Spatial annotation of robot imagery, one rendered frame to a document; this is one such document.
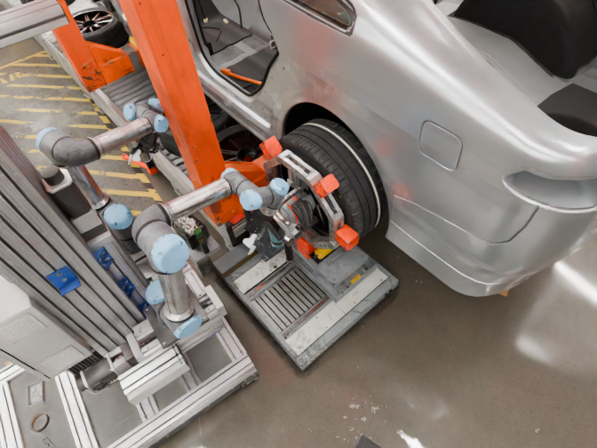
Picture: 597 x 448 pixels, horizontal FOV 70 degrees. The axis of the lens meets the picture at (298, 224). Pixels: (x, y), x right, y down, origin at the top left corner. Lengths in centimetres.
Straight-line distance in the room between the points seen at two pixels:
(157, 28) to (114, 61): 221
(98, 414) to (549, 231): 228
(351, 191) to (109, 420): 172
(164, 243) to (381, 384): 165
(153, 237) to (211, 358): 125
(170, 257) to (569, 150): 121
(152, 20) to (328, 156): 88
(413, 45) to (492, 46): 148
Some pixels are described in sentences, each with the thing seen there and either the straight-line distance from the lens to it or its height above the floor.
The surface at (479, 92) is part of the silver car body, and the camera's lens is 146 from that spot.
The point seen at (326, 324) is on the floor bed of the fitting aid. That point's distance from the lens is 265.
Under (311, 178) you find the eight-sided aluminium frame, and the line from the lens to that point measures 190.
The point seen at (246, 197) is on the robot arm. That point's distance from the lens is 155.
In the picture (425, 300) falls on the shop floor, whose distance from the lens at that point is 286.
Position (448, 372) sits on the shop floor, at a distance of 270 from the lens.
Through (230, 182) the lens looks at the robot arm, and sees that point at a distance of 162.
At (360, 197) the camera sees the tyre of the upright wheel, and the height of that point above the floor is 102.
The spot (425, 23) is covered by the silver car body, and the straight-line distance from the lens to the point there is 158.
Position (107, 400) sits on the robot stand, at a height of 21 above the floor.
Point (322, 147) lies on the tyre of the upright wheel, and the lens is 196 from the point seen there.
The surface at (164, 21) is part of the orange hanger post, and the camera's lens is 184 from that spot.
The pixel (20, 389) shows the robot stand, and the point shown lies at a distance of 294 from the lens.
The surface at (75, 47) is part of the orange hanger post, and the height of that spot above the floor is 89.
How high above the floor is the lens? 250
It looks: 52 degrees down
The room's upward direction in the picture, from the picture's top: 7 degrees counter-clockwise
